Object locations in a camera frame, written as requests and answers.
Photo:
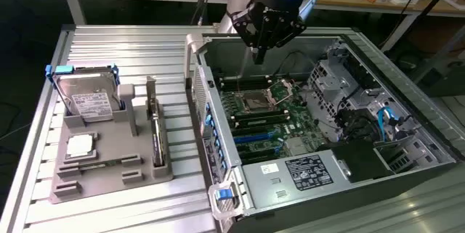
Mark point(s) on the graphics card with black fan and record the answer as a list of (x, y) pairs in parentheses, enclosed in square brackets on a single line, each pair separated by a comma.
[(157, 132)]

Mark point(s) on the black expansion slot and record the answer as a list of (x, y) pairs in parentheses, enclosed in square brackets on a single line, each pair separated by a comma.
[(259, 155)]

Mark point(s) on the thin locking lever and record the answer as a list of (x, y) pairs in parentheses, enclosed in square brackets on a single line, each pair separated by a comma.
[(239, 83)]

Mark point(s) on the metal disk bay cage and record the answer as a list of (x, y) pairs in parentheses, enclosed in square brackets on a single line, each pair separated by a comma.
[(327, 80)]

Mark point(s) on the metal socket cover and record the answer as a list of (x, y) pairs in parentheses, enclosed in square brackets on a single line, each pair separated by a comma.
[(284, 91)]

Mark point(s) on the CPU socket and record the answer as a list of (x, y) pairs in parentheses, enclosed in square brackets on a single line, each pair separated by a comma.
[(256, 102)]

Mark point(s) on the black RAM stick with label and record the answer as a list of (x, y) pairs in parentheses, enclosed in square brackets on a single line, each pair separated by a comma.
[(264, 121)]

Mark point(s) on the green motherboard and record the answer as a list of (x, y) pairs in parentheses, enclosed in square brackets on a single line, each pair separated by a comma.
[(301, 132)]

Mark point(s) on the silver chipset heatsink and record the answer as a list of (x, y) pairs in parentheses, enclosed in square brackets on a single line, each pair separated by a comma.
[(299, 146)]

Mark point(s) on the black box on floor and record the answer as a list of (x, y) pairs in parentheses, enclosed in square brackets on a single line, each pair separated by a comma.
[(443, 78)]

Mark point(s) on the hard disk in blue carrier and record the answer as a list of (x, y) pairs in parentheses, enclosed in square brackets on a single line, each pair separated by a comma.
[(92, 99)]

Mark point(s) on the black plastic shroud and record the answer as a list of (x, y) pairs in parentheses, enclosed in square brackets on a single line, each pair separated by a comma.
[(360, 162)]

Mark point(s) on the grey parts rack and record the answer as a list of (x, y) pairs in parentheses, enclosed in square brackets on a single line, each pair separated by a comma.
[(113, 146)]

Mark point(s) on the grey power supply unit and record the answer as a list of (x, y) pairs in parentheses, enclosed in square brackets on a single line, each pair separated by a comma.
[(265, 186)]

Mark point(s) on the blue case latch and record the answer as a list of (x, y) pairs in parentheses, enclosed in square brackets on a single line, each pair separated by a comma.
[(223, 195)]

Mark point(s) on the silver CPU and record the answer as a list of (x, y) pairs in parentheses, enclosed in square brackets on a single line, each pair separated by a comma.
[(81, 146)]

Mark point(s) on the green RAM stick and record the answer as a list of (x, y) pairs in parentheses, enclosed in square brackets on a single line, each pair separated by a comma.
[(98, 164)]

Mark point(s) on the open black PC case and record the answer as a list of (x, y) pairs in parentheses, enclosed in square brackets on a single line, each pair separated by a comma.
[(400, 197)]

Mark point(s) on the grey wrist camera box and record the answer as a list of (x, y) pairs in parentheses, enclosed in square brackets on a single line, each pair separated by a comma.
[(308, 7)]

